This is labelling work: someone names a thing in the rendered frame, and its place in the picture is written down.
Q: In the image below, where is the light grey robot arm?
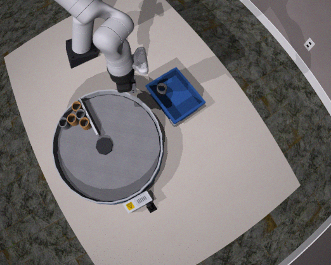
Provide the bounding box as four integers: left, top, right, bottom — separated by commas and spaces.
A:
54, 0, 134, 67

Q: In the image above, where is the grey metal bushing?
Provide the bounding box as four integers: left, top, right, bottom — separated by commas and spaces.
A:
75, 109, 87, 121
59, 117, 70, 130
157, 83, 167, 96

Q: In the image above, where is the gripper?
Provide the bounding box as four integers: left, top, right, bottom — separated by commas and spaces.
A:
107, 47, 148, 94

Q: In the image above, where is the blue square tray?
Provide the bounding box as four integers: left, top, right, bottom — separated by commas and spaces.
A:
146, 68, 206, 127

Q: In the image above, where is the bronze bushing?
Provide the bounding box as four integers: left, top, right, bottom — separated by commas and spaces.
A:
67, 113, 79, 126
72, 101, 83, 113
79, 117, 91, 130

